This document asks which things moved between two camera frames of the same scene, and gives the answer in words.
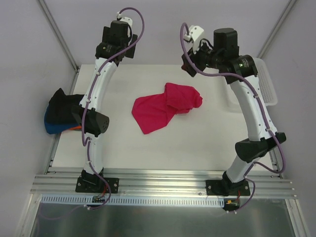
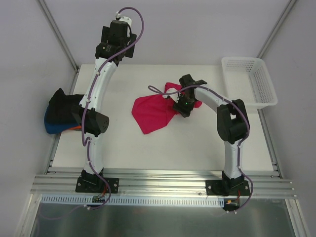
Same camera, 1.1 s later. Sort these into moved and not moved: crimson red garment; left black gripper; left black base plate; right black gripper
Moved: right black gripper
Not moved: crimson red garment; left black gripper; left black base plate
